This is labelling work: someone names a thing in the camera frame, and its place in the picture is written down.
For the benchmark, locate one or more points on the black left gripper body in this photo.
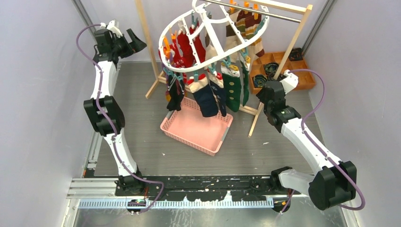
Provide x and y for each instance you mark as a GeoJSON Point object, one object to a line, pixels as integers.
{"type": "Point", "coordinates": [122, 46]}

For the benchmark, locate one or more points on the navy santa sock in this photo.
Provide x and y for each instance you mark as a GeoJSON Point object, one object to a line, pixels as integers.
{"type": "Point", "coordinates": [203, 95]}
{"type": "Point", "coordinates": [217, 86]}

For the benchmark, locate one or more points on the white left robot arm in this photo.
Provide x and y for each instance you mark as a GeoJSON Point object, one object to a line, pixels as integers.
{"type": "Point", "coordinates": [102, 109]}

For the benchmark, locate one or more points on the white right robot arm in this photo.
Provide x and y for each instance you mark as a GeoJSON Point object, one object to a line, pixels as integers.
{"type": "Point", "coordinates": [333, 181]}

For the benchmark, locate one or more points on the white oval clip hanger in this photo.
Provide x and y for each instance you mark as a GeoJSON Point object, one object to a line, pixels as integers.
{"type": "Point", "coordinates": [206, 24]}

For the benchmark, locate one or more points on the red sock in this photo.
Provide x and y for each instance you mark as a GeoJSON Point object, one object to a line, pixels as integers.
{"type": "Point", "coordinates": [184, 44]}

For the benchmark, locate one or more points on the green sock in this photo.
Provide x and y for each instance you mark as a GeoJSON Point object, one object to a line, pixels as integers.
{"type": "Point", "coordinates": [232, 85]}

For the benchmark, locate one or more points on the striped beige maroon sock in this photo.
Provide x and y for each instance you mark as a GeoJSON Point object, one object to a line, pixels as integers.
{"type": "Point", "coordinates": [246, 23]}

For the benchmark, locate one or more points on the pink perforated plastic basket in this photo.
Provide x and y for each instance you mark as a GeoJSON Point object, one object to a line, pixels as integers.
{"type": "Point", "coordinates": [189, 127]}

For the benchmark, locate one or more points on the metal hanging rod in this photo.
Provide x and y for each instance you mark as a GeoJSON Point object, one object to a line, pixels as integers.
{"type": "Point", "coordinates": [254, 11]}

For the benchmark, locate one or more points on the rolled dark sock in tray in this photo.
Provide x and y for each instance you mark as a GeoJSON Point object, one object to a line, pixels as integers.
{"type": "Point", "coordinates": [270, 68]}

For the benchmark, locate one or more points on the orange wooden divided tray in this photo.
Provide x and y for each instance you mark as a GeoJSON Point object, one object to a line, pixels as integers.
{"type": "Point", "coordinates": [257, 75]}

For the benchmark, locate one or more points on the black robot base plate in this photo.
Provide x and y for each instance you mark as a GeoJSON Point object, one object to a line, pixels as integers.
{"type": "Point", "coordinates": [199, 187]}

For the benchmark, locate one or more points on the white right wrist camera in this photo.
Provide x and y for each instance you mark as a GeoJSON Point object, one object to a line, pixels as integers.
{"type": "Point", "coordinates": [289, 82]}

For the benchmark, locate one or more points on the wooden clothes rack frame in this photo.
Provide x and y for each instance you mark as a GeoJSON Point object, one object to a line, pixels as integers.
{"type": "Point", "coordinates": [305, 12]}

